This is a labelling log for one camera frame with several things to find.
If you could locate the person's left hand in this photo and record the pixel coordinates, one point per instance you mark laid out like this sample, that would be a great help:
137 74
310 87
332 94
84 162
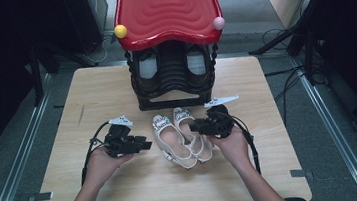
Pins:
103 168

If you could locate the black shoe rack red top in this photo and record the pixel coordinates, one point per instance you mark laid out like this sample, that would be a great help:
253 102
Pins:
166 7

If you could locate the black tripod stand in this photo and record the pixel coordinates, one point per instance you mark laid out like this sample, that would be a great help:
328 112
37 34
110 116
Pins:
297 37

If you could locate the tan wooden panel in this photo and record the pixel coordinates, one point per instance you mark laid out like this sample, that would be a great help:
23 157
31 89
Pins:
286 8

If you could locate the person's right hand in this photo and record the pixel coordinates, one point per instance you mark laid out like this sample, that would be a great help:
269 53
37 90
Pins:
233 148

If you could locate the metal floor rail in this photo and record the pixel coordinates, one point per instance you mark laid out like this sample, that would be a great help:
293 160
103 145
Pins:
337 134
15 164

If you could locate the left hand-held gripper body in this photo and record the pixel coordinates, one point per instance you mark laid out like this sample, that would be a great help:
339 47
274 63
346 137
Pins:
120 140

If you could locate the grey table bracket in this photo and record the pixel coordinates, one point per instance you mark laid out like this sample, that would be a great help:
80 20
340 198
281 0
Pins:
301 173
39 198

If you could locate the black metal stand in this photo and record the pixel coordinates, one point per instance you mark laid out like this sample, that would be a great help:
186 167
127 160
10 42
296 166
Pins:
37 78

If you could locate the white slingback shoe jewelled buckle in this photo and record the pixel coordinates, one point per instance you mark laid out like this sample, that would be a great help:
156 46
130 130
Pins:
172 141
198 145

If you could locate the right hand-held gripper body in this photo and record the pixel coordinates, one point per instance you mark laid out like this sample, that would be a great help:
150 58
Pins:
220 122

